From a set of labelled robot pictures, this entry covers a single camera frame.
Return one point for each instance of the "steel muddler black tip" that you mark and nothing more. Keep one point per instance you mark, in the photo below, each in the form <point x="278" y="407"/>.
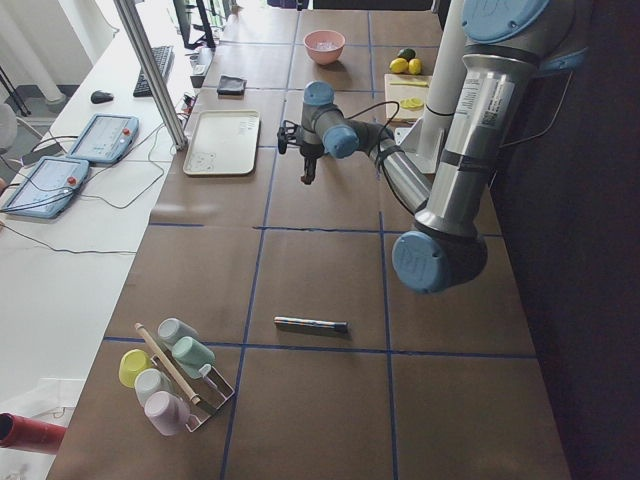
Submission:
<point x="303" y="323"/>

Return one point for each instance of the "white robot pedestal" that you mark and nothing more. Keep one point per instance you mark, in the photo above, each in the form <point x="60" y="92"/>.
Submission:
<point x="424" y="141"/>

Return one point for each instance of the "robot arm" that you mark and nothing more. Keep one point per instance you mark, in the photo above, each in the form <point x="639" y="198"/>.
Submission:
<point x="490" y="51"/>

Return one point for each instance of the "lemon slices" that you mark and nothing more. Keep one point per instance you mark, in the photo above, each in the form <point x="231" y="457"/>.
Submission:
<point x="412" y="103"/>

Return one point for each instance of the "pile of ice cubes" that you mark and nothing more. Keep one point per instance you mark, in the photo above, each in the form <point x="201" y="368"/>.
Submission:
<point x="325" y="46"/>

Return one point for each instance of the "bamboo cutting board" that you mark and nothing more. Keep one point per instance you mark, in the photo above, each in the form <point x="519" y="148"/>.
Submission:
<point x="394" y="93"/>

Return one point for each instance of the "lemon near board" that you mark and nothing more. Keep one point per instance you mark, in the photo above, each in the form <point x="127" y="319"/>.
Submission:
<point x="415" y="66"/>

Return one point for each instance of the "yellow plastic knife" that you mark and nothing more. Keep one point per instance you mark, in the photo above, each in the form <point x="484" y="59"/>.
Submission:
<point x="422" y="84"/>

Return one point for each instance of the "near teach pendant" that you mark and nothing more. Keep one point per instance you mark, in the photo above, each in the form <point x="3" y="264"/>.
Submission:
<point x="49" y="188"/>

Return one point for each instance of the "red cylinder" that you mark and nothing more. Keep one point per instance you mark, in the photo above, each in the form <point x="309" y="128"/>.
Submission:
<point x="32" y="435"/>

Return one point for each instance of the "cream bear tray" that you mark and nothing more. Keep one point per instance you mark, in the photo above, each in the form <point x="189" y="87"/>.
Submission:
<point x="223" y="143"/>

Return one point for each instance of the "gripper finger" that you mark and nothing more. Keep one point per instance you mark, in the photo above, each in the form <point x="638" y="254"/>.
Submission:
<point x="309" y="171"/>

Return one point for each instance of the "far teach pendant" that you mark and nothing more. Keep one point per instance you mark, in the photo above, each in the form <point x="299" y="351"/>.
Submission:
<point x="105" y="139"/>

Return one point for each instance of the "white wire cup rack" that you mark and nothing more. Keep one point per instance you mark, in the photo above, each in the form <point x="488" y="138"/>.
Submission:
<point x="215" y="393"/>

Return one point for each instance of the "black computer mouse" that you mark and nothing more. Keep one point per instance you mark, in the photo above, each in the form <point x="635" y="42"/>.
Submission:
<point x="101" y="97"/>

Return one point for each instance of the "mint green cup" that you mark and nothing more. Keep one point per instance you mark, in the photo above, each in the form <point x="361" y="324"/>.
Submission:
<point x="191" y="355"/>

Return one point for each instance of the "yellow cup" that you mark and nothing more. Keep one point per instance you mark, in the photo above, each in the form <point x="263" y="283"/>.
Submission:
<point x="132" y="363"/>

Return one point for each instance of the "green avocado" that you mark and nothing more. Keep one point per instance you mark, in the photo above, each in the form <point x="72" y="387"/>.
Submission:
<point x="407" y="54"/>

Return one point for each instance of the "grey folded cloth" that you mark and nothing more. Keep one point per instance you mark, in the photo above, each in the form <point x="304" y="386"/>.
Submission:
<point x="231" y="86"/>

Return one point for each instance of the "grey white cup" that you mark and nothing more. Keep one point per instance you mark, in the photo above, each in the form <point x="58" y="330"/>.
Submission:
<point x="151" y="381"/>

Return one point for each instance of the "pink cup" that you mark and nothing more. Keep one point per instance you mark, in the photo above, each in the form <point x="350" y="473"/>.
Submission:
<point x="168" y="413"/>

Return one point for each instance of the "wooden rack handle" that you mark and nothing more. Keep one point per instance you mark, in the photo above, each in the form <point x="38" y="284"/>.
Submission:
<point x="165" y="361"/>

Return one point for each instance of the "pink bowl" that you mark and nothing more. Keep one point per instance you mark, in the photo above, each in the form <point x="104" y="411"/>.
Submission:
<point x="324" y="58"/>

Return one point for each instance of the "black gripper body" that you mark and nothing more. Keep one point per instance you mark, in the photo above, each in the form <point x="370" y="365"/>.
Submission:
<point x="308" y="154"/>

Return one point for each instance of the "teach pendant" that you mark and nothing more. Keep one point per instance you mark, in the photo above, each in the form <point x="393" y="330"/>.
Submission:
<point x="49" y="188"/>
<point x="105" y="139"/>

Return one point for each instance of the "aluminium frame post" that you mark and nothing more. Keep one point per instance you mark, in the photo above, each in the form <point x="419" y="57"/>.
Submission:
<point x="136" y="33"/>

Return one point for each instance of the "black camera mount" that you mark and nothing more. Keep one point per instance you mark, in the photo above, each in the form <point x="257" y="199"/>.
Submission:
<point x="288" y="134"/>

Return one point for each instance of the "pale grey cup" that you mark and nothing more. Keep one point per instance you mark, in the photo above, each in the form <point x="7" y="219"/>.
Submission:
<point x="172" y="329"/>

